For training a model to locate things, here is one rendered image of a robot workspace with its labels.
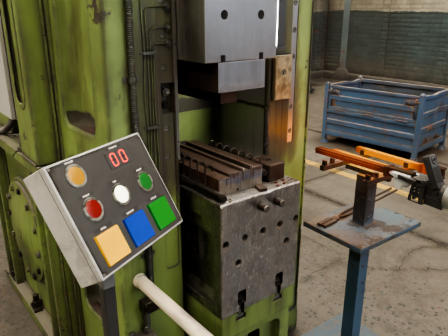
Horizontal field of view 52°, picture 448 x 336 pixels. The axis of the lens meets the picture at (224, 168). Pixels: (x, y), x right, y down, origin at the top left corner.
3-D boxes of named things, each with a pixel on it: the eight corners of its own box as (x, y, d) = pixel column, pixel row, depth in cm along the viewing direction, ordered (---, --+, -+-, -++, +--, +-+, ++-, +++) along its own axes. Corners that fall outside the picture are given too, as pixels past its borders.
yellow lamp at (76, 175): (89, 184, 106) (87, 166, 104) (69, 189, 103) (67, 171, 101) (84, 180, 108) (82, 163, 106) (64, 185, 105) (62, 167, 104)
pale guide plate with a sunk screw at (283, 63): (291, 98, 183) (293, 54, 178) (275, 101, 178) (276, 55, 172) (287, 97, 185) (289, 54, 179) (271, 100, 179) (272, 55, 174)
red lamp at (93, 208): (107, 217, 106) (105, 199, 105) (87, 222, 103) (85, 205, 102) (101, 212, 108) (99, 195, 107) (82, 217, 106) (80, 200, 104)
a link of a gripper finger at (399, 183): (383, 186, 162) (407, 194, 155) (385, 170, 160) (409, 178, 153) (387, 184, 164) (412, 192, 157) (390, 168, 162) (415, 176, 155)
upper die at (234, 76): (265, 87, 156) (265, 59, 153) (218, 93, 144) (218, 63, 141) (193, 74, 187) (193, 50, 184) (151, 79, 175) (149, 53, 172)
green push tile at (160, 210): (176, 219, 126) (165, 194, 125) (161, 230, 120) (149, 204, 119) (172, 221, 127) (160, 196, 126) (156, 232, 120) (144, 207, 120)
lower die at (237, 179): (261, 185, 168) (262, 162, 165) (219, 197, 156) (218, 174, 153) (195, 157, 199) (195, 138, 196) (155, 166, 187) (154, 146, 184)
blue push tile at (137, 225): (156, 234, 117) (142, 208, 117) (138, 247, 111) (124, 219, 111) (151, 236, 118) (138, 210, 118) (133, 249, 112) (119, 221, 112)
